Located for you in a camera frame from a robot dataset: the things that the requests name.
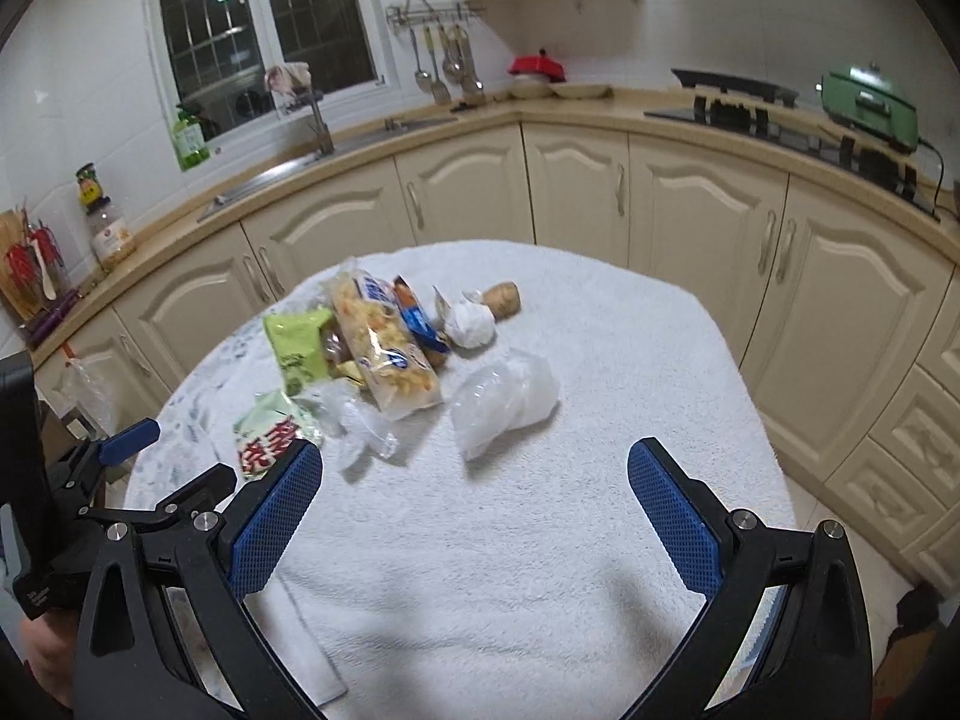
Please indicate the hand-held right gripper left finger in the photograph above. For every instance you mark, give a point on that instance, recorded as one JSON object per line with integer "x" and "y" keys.
{"x": 274, "y": 521}

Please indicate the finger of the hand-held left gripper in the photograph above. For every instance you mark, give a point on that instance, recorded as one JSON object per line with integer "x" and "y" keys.
{"x": 191, "y": 491}
{"x": 129, "y": 439}

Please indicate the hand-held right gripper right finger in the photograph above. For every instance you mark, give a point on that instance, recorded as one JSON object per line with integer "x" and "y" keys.
{"x": 675, "y": 521}

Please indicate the green white red-print packet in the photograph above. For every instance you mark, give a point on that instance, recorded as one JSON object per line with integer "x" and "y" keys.
{"x": 266, "y": 427}

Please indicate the clear plastic wrap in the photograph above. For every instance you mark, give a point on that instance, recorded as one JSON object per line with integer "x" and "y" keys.
{"x": 360, "y": 427}

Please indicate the green snack packet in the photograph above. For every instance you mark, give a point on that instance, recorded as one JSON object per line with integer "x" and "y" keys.
{"x": 296, "y": 349}

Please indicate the yellow brown snack wrapper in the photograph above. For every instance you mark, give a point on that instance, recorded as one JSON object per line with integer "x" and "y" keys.
{"x": 337, "y": 349}

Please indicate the clear bag of yellow snacks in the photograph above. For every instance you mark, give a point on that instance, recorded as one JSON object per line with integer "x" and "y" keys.
{"x": 384, "y": 360}

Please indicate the clear plastic bag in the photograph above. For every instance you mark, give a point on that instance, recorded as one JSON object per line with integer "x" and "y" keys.
{"x": 82, "y": 390}
{"x": 504, "y": 405}

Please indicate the blue snack wrapper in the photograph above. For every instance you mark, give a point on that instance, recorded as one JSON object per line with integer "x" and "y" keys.
{"x": 417, "y": 319}

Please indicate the white tissue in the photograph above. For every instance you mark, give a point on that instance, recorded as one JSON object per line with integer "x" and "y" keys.
{"x": 469, "y": 326}

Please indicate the person's left hand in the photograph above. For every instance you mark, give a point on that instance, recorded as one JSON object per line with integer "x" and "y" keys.
{"x": 46, "y": 664}

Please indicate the hanging clear plastic bag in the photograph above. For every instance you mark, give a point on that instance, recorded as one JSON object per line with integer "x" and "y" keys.
{"x": 82, "y": 390}

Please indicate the purple tray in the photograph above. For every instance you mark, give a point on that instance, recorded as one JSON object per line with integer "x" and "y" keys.
{"x": 54, "y": 315}

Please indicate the white towel table cover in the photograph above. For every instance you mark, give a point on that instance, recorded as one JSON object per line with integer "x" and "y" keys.
{"x": 525, "y": 540}

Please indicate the white plastic spoon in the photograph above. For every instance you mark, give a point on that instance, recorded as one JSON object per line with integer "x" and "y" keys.
{"x": 46, "y": 274}

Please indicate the utensil holder with red utensils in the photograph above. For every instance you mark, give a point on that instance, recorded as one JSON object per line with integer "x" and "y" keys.
{"x": 30, "y": 266}

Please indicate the clear jar with white lid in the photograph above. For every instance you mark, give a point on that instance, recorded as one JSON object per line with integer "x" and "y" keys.
{"x": 111, "y": 236}

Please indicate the wooden cutting board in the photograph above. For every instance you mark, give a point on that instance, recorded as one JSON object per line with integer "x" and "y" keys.
{"x": 9, "y": 236}

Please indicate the yellow label condiment bottle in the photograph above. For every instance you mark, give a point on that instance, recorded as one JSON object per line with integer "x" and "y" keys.
{"x": 88, "y": 186}

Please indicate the small brown potato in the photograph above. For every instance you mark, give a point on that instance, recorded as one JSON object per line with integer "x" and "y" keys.
{"x": 502, "y": 298}

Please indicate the steel kitchen sink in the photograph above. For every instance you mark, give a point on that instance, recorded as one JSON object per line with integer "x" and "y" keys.
{"x": 255, "y": 184}

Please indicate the cream kitchen base cabinets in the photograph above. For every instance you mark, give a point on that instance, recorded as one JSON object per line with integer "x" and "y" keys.
{"x": 697, "y": 225}

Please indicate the green dish soap bottle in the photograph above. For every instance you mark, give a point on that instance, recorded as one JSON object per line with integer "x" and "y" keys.
{"x": 189, "y": 141}

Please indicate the metal kitchen faucet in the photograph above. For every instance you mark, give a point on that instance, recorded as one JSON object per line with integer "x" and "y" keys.
{"x": 319, "y": 124}

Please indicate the cloth draped on faucet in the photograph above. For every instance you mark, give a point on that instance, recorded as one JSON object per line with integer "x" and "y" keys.
{"x": 285, "y": 82}

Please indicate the black gas stove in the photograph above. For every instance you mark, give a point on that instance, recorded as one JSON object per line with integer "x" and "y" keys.
{"x": 750, "y": 120}

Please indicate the black flat griddle pan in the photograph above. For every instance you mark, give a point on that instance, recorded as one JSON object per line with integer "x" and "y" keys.
{"x": 735, "y": 81}

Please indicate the green electric cooker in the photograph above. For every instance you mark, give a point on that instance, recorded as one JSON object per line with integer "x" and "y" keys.
{"x": 870, "y": 106}

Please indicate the hanging slotted spatula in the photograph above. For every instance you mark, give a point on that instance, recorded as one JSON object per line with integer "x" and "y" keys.
{"x": 439, "y": 90}

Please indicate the dark kitchen window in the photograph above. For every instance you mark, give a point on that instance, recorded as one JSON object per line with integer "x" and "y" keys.
{"x": 315, "y": 15}

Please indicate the hanging metal ladle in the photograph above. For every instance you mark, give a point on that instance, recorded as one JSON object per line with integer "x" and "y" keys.
{"x": 471, "y": 82}
{"x": 421, "y": 75}

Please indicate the red pot lid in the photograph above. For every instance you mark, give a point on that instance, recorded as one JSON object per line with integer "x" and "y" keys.
{"x": 538, "y": 66}

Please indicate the hanging metal spoon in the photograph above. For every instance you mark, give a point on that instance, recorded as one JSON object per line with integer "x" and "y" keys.
{"x": 451, "y": 69}

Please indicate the metal wall utensil rack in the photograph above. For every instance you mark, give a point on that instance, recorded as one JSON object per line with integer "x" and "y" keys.
{"x": 435, "y": 13}

